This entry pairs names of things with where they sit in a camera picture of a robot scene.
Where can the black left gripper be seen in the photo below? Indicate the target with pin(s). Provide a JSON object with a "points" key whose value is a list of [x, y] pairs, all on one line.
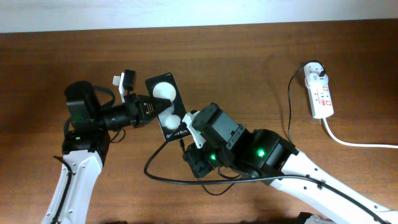
{"points": [[144, 116]]}

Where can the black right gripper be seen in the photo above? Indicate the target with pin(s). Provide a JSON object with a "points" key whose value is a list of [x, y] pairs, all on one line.
{"points": [[193, 154]]}

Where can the black Galaxy smartphone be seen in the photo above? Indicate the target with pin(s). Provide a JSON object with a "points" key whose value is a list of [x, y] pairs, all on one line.
{"points": [[165, 87]]}

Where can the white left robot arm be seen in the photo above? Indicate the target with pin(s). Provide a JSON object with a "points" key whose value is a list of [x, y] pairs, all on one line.
{"points": [[86, 143]]}

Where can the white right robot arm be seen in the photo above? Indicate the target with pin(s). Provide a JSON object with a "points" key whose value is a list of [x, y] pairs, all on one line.
{"points": [[263, 154]]}

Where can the white USB charger plug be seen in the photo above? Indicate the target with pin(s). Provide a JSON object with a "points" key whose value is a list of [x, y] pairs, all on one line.
{"points": [[314, 79]]}

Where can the white power strip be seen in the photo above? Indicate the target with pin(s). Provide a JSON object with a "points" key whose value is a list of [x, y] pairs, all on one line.
{"points": [[320, 98]]}

